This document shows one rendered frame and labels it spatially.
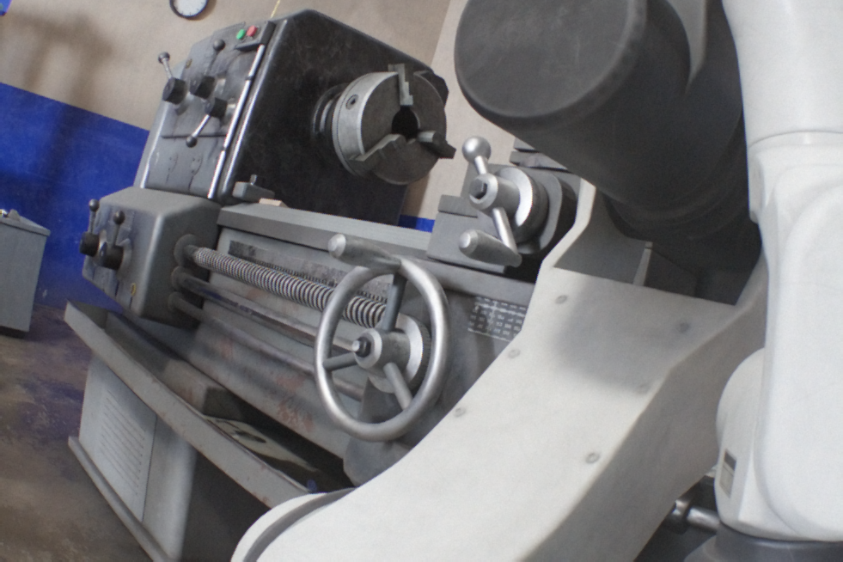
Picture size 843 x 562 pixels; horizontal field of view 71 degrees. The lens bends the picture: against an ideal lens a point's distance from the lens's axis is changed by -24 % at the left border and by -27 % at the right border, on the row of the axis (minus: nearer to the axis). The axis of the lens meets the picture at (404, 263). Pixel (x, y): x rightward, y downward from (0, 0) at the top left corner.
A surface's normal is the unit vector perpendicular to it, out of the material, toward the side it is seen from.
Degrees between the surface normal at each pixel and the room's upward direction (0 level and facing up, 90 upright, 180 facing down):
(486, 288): 90
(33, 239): 90
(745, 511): 89
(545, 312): 50
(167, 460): 90
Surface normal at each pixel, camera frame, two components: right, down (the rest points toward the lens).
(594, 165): -0.11, 0.97
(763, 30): -0.91, -0.12
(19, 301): 0.73, 0.17
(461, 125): -0.70, -0.22
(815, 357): -0.29, -0.13
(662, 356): -0.37, -0.79
